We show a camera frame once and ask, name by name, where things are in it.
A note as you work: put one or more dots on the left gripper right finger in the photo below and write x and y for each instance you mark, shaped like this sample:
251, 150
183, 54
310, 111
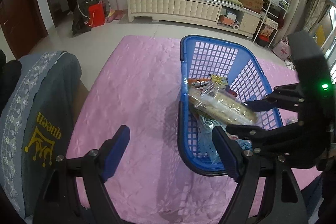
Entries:
282, 201

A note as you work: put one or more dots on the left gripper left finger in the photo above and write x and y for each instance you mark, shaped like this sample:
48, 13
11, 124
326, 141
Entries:
74, 190

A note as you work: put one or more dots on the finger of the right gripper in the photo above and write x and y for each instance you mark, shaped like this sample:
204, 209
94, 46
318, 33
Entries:
274, 101
256, 134

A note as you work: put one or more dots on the light blue cat snack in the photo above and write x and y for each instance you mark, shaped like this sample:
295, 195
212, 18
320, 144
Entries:
205, 141

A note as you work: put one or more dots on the large cracker pack green ends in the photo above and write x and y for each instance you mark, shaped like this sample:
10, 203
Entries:
218, 104

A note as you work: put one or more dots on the orange snack bar packet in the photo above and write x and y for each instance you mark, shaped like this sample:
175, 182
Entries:
198, 83

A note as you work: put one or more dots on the blue plastic basket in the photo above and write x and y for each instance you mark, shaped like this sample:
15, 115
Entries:
201, 57

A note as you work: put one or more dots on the clear blue biscuit packet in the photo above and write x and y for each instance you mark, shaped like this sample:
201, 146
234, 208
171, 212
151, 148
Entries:
291, 120

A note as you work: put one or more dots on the purple yellow chip packet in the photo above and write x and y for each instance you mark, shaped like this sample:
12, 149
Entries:
220, 80

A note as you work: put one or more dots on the pink white shopping bag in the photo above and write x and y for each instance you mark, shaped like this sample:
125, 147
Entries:
282, 50

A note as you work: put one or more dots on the grey chair cover with crown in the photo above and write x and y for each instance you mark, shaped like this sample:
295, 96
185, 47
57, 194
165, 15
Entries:
37, 124

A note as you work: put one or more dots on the white metal shelf rack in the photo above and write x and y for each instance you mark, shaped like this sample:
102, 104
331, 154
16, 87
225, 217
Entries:
273, 13

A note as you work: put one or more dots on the cardboard box on cabinet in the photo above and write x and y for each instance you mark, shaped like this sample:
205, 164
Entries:
253, 5

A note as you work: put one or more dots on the green folded cloth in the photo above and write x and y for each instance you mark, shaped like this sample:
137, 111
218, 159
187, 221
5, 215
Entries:
234, 2

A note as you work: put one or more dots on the pink quilted tablecloth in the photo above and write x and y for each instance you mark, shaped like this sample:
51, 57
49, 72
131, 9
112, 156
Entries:
139, 86

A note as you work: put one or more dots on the white TV cabinet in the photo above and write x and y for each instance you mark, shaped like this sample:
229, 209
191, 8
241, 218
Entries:
218, 14

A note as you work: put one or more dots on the black bag on floor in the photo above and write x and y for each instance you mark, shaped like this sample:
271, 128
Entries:
81, 19

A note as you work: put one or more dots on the brown wooden door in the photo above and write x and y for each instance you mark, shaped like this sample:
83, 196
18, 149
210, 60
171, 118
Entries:
22, 25

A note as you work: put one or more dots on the broom and dustpan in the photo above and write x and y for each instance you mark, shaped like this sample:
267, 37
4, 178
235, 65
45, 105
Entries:
114, 12

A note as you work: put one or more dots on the red bag on floor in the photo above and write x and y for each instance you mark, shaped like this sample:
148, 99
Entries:
96, 15

